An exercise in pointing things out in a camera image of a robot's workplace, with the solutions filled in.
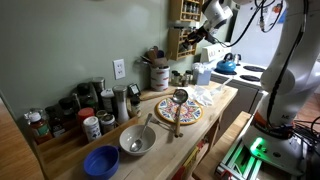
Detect metal ladle wooden handle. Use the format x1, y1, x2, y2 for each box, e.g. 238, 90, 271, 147
172, 89, 188, 138

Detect white crumpled cloth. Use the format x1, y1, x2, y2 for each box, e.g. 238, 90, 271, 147
187, 86, 213, 106

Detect white wall outlet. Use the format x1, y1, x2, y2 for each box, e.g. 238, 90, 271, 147
113, 59, 125, 80

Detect white ceramic bowl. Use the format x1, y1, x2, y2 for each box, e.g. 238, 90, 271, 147
119, 125, 157, 156

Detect colourful patterned plate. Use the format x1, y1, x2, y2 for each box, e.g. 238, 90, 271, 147
156, 98, 203, 125

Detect white stove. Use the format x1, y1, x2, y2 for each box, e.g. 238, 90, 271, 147
200, 44, 266, 134

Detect wooden condiment tray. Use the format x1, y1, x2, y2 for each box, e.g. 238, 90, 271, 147
36, 117, 138, 180

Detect upper wooden spice rack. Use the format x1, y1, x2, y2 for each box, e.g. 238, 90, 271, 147
169, 0, 204, 22

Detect wooden spice rack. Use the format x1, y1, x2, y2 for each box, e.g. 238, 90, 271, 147
169, 0, 204, 22
167, 27, 197, 60

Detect metal fork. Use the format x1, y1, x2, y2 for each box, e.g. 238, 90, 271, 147
150, 118, 174, 131

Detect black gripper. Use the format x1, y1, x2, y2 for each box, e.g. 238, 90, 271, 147
187, 27, 214, 43

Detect small black timer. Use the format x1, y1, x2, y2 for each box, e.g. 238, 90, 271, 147
128, 83, 141, 97

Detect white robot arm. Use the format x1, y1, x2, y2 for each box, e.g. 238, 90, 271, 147
242, 0, 320, 176

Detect blue tissue box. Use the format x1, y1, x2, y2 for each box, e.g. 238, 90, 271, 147
193, 69, 211, 85

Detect blue plastic bowl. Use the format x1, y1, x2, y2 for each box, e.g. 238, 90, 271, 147
83, 145, 119, 180

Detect dark lid spice jars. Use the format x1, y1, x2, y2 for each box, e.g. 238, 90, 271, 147
171, 70, 192, 87

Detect tall steel pepper mill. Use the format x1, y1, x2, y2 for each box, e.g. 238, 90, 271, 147
112, 85, 130, 124

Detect metal spoon in bowl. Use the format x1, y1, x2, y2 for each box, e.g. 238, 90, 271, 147
130, 113, 152, 152

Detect blue kettle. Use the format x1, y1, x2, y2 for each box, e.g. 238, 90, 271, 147
216, 53, 236, 73

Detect lower wooden spice rack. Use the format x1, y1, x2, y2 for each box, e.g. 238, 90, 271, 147
167, 27, 197, 60

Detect white red utensil crock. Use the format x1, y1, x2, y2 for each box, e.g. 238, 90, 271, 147
150, 66, 170, 92

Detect white refrigerator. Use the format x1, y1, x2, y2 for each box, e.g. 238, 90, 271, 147
229, 0, 320, 69

